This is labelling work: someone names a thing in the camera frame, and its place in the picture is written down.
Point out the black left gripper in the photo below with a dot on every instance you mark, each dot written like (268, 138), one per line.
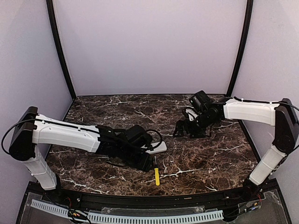
(145, 164)

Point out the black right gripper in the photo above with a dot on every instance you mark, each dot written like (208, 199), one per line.
(190, 127)

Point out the yellow handled screwdriver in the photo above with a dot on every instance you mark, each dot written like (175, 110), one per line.
(156, 170)

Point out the white remote control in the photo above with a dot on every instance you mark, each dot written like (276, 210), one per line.
(157, 149)

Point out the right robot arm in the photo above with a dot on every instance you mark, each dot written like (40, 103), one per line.
(205, 112)

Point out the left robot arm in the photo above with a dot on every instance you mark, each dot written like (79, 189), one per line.
(134, 146)

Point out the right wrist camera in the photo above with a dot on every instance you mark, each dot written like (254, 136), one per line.
(189, 113)

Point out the black front table rail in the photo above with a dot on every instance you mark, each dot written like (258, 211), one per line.
(226, 199)

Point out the black frame post right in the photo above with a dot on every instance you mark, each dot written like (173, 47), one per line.
(241, 48)

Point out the black frame post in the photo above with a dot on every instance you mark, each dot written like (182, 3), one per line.
(241, 48)
(59, 48)

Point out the black frame post left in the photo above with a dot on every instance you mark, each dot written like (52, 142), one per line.
(59, 48)

